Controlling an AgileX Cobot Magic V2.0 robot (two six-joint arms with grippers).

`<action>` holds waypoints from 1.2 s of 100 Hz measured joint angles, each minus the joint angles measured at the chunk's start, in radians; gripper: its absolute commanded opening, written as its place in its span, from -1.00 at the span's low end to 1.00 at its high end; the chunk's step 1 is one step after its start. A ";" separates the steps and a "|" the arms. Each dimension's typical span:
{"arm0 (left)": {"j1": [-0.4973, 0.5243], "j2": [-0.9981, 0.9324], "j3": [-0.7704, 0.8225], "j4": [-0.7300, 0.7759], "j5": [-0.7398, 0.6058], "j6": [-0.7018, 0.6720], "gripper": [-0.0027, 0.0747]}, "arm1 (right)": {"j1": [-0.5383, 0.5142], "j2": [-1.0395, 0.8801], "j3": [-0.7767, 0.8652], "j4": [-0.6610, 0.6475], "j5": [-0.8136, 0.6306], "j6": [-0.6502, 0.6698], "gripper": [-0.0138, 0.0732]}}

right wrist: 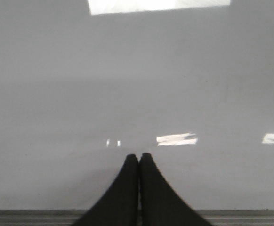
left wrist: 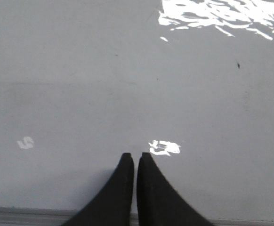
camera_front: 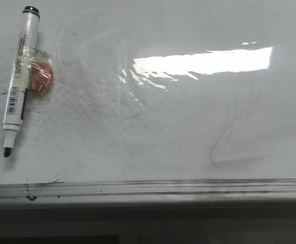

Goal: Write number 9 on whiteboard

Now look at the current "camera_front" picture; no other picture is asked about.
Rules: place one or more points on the white whiteboard surface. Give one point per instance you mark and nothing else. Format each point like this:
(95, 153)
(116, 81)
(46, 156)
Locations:
(156, 90)

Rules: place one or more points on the red round magnet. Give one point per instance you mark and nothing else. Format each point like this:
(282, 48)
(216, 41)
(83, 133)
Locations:
(41, 74)

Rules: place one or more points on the dark panel below whiteboard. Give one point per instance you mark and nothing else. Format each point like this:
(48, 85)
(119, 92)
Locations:
(62, 239)

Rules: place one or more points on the aluminium whiteboard frame rail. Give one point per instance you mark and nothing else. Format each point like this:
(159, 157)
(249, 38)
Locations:
(149, 192)

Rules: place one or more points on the white whiteboard marker pen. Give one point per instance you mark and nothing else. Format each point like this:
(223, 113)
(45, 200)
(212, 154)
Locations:
(14, 111)

